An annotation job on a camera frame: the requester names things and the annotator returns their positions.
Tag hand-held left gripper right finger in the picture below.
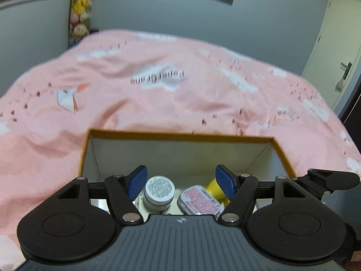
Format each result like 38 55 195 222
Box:
215 164 311 226

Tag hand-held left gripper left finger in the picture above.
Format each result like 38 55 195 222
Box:
54 164 148 226

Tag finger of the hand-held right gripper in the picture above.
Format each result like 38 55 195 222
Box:
293 168 361 201

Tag yellow rounded bottle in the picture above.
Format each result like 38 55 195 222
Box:
205 178 227 205

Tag white jar with labelled lid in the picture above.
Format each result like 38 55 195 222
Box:
143 175 176 212

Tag pink labelled rectangular tin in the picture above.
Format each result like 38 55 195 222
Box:
177 185 222 215

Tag orange cardboard box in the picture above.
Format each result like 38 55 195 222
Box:
79 129 298 213

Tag dark furniture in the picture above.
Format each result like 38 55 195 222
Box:
342 83 361 137

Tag pink cloud printed blanket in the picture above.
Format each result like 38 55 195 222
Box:
0 28 361 260

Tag cream door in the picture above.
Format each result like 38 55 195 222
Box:
301 0 361 113

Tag hanging plush toys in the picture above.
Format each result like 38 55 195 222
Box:
68 0 97 48

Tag metal door handle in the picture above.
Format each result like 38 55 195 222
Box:
335 61 353 92

